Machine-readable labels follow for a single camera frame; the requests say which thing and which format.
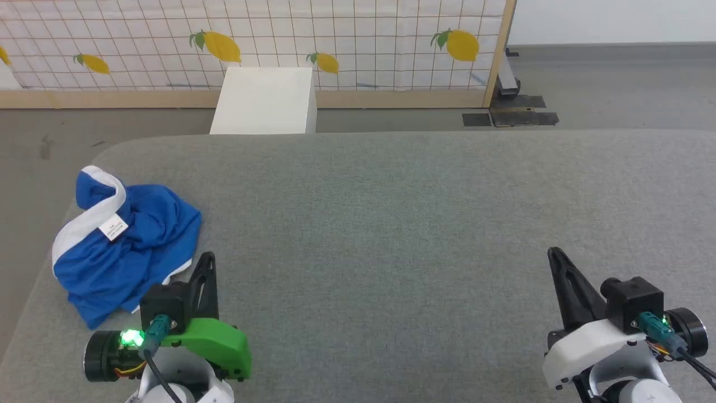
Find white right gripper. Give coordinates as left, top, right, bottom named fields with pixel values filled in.
left=542, top=247, right=645, bottom=390

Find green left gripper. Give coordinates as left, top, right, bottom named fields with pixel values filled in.
left=162, top=252, right=253, bottom=382

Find blue shorts with white band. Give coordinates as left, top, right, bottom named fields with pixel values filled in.
left=52, top=166, right=202, bottom=330

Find grey fabric sofa cushion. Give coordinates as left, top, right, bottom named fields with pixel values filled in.
left=0, top=130, right=716, bottom=403

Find white rectangular box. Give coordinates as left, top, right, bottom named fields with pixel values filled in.
left=210, top=67, right=318, bottom=135

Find grey metal partition foot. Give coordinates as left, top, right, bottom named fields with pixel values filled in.
left=495, top=49, right=521, bottom=100

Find white board panel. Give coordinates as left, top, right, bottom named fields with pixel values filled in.
left=0, top=59, right=23, bottom=90

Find lemon print partition screen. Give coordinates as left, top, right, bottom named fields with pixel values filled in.
left=0, top=0, right=517, bottom=109

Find black cable with teal plug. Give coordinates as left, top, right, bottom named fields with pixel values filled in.
left=639, top=312, right=716, bottom=390
left=140, top=315, right=183, bottom=403

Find black floor base plate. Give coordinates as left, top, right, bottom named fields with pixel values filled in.
left=489, top=95, right=560, bottom=127

